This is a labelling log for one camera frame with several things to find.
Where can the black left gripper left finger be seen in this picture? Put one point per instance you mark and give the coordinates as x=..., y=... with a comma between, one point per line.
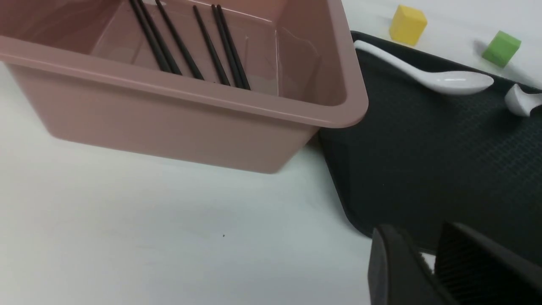
x=399, y=275

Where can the white spoon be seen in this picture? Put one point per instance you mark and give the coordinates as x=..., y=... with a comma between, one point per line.
x=520, y=103
x=449, y=82

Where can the yellow cube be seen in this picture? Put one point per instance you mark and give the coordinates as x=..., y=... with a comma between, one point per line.
x=407, y=25

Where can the black plastic tray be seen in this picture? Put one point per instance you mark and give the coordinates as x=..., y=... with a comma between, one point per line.
x=419, y=158

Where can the white spoon far left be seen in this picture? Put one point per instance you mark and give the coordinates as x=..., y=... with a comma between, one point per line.
x=449, y=82

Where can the green cube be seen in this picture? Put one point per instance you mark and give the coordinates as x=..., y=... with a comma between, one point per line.
x=501, y=49

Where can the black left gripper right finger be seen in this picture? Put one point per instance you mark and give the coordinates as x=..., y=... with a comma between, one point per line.
x=476, y=270

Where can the black chopstick leftmost in bin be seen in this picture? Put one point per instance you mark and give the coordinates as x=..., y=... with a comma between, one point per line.
x=149, y=37

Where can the black chopstick in bin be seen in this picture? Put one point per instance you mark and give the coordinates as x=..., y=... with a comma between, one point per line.
x=164, y=47
x=149, y=37
x=217, y=64
x=227, y=48
x=180, y=43
x=236, y=57

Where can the white spoon centre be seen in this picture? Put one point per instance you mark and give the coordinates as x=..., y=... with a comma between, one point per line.
x=520, y=103

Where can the pink plastic bin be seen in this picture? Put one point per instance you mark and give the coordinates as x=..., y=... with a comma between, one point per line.
x=90, y=76

